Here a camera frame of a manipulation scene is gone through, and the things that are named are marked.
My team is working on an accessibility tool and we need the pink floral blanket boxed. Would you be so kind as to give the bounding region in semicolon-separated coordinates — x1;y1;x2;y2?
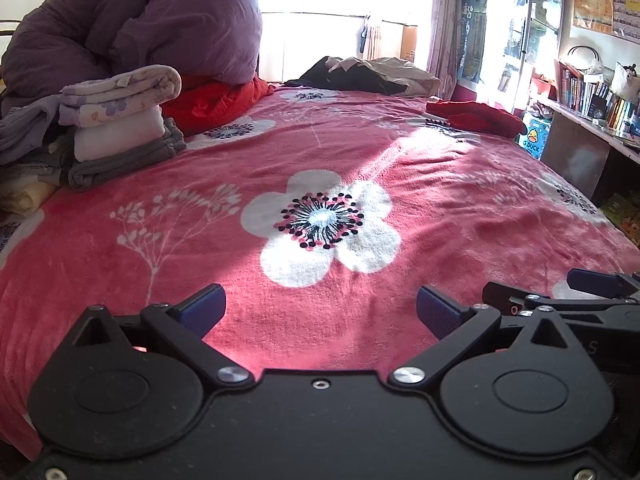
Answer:
0;82;640;461

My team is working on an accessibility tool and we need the lavender cloth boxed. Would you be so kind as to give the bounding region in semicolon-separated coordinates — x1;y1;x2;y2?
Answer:
0;95;76;166

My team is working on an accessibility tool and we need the pink patterned curtain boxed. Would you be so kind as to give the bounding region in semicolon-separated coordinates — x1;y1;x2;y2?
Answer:
427;0;468;96

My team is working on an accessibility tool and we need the blue cartoon box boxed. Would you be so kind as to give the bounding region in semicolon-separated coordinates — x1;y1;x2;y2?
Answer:
517;112;553;161

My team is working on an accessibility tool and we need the purple duvet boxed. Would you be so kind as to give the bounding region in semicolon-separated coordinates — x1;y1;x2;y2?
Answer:
0;0;263;116

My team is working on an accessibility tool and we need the beige garment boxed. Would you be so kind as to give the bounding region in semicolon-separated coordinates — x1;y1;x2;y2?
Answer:
325;56;442;97

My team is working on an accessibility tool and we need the pale yellow cloth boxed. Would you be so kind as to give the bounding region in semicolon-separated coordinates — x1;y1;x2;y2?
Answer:
0;180;58;218

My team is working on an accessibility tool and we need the red wall calendar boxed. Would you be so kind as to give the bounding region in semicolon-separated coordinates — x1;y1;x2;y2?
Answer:
611;0;640;45

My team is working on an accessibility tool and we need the row of books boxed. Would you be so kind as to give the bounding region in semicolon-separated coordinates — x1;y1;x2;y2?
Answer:
557;60;640;136

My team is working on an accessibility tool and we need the glass display cabinet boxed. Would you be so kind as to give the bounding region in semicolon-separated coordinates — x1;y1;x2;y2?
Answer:
475;0;563;111

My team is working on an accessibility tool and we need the green printed bag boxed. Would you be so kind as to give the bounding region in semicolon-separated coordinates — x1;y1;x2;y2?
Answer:
600;192;640;247

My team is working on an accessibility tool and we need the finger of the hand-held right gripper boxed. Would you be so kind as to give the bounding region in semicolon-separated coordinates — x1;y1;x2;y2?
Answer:
482;281;640;315
568;268;640;298

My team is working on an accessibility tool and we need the white dome object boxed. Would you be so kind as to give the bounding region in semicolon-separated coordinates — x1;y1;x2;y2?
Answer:
567;45;601;75

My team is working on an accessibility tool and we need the black garment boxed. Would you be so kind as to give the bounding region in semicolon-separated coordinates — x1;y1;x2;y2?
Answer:
285;57;408;96

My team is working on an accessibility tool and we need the red padded cloth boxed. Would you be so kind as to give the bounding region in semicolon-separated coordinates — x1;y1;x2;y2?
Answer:
162;77;276;137

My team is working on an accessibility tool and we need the wooden desk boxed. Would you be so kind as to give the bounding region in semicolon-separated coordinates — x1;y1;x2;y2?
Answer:
540;95;640;206

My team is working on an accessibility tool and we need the blue hanging banner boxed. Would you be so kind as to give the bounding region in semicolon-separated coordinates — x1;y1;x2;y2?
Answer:
457;0;493;83

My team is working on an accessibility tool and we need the red knitted sweater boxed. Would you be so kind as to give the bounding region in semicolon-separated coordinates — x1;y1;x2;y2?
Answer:
426;100;527;137

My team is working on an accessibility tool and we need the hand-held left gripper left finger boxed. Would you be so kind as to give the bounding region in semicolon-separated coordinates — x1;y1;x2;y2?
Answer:
74;283;255;390

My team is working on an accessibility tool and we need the folded grey cloth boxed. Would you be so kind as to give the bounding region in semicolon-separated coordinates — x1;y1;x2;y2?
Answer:
67;117;187;191

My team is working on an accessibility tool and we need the orange wall poster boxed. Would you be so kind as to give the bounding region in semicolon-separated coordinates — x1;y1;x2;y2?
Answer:
572;0;614;35

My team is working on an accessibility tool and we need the folded white cloth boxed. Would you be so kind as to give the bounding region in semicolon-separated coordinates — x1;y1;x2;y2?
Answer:
74;107;166;163

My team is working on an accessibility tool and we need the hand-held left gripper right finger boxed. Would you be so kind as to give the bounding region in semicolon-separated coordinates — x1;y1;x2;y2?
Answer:
390;285;575;388

